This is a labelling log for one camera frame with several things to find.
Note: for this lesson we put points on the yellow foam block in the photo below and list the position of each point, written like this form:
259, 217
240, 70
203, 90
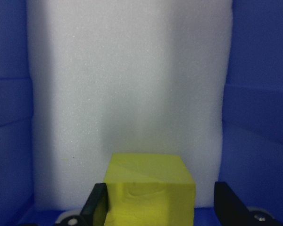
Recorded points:
151, 188

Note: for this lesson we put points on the blue plastic storage bin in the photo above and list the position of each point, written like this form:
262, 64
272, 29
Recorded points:
9, 94

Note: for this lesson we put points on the white foam pad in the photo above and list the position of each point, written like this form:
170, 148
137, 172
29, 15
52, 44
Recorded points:
132, 70

